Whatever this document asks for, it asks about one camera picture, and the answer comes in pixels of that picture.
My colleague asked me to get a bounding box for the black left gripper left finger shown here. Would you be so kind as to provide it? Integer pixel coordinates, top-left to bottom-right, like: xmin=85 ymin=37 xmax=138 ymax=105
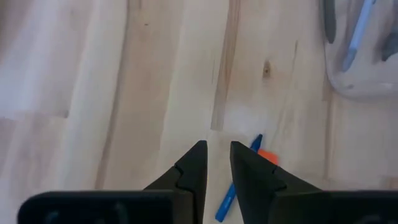
xmin=17 ymin=140 xmax=208 ymax=224

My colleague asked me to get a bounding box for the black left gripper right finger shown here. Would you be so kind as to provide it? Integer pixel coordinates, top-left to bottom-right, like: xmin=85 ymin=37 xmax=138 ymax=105
xmin=230 ymin=141 xmax=398 ymax=224

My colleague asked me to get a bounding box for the blue wax crayon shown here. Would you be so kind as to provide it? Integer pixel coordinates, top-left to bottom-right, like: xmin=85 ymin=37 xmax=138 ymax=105
xmin=214 ymin=133 xmax=264 ymax=223

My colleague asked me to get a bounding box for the orange rubber eraser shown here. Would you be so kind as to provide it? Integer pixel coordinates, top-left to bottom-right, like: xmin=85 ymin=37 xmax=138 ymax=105
xmin=257 ymin=148 xmax=279 ymax=166

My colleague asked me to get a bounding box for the clear plastic bin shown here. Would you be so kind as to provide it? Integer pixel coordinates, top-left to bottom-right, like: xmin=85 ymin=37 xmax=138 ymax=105
xmin=322 ymin=0 xmax=398 ymax=102

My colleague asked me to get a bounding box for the black ballpoint pen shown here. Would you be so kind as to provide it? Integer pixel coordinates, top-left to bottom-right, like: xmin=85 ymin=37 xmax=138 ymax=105
xmin=322 ymin=0 xmax=338 ymax=44

